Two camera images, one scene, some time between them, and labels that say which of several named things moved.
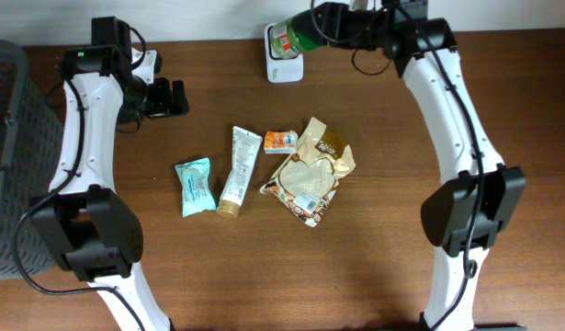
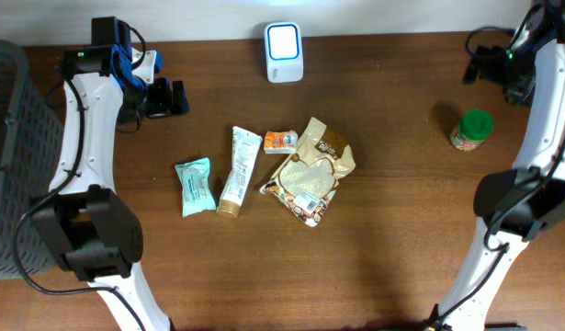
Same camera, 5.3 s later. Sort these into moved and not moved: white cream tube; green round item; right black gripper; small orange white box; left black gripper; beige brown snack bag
Moved: green round item; right black gripper
Not moved: small orange white box; left black gripper; beige brown snack bag; white cream tube
